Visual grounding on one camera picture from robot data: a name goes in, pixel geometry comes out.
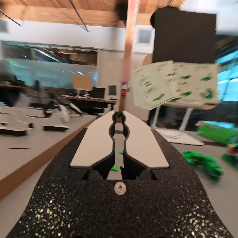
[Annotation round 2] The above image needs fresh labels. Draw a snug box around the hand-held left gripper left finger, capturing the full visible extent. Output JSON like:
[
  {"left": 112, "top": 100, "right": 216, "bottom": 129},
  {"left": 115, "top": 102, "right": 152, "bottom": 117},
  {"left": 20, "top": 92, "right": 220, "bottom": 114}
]
[{"left": 70, "top": 110, "right": 116, "bottom": 179}]

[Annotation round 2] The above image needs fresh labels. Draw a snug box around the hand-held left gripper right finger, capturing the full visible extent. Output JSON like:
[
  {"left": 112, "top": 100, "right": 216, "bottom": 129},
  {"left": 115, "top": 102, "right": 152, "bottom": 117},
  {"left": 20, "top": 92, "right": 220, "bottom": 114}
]
[{"left": 122, "top": 110, "right": 170, "bottom": 180}]

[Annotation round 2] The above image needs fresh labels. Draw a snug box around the wooden background desk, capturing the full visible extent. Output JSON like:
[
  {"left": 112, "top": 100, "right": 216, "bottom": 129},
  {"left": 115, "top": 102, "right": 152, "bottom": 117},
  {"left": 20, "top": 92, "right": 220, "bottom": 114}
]
[{"left": 56, "top": 94, "right": 120, "bottom": 114}]

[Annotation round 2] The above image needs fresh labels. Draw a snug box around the white book stand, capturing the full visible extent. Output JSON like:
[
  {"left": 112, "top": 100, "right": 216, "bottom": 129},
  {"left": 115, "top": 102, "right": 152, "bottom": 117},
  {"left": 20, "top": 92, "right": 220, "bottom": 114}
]
[{"left": 143, "top": 54, "right": 222, "bottom": 146}]

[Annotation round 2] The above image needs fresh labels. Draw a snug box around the white and black device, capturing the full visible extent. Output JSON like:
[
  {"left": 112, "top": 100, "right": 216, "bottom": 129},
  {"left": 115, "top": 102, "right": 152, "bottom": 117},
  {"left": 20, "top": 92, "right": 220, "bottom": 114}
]
[
  {"left": 0, "top": 109, "right": 34, "bottom": 136},
  {"left": 42, "top": 103, "right": 71, "bottom": 132}
]

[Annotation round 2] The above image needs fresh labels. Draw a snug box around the black computer monitor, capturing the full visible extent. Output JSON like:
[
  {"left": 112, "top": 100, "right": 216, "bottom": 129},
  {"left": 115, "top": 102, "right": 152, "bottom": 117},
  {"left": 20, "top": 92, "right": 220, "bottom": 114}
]
[{"left": 92, "top": 87, "right": 106, "bottom": 99}]

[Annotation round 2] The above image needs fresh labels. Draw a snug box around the grey table with wooden edge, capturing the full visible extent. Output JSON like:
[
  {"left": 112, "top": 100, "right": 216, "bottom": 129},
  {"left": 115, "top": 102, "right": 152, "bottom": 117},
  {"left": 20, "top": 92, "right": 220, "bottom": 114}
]
[{"left": 0, "top": 106, "right": 105, "bottom": 202}]

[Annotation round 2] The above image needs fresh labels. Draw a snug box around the green brick build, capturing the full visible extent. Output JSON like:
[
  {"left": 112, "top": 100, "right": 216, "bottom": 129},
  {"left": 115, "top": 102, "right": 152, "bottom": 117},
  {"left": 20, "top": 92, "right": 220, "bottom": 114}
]
[{"left": 183, "top": 150, "right": 224, "bottom": 182}]

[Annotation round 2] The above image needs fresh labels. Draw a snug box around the brick building instruction booklet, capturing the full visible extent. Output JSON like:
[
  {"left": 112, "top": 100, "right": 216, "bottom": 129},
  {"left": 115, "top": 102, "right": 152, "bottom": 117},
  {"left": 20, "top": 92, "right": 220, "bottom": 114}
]
[{"left": 132, "top": 60, "right": 222, "bottom": 110}]

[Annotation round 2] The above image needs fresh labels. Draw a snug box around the green toy brick box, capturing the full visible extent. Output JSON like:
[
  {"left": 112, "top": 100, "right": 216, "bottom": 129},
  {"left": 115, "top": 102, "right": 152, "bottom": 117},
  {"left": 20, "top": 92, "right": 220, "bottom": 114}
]
[{"left": 197, "top": 120, "right": 238, "bottom": 146}]

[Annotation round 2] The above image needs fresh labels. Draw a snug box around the dark brick build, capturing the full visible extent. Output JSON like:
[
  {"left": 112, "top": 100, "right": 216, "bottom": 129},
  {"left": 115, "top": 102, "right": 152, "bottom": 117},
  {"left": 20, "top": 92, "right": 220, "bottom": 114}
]
[{"left": 222, "top": 143, "right": 238, "bottom": 166}]

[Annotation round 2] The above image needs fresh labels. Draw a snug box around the wooden post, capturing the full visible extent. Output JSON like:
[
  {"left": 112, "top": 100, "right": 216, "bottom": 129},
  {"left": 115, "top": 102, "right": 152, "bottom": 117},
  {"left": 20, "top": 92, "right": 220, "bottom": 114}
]
[{"left": 119, "top": 0, "right": 141, "bottom": 112}]

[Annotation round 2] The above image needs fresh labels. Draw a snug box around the white wall vent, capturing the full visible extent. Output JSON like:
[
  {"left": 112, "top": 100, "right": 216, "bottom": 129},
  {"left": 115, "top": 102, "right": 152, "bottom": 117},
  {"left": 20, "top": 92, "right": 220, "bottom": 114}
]
[{"left": 137, "top": 28, "right": 152, "bottom": 45}]

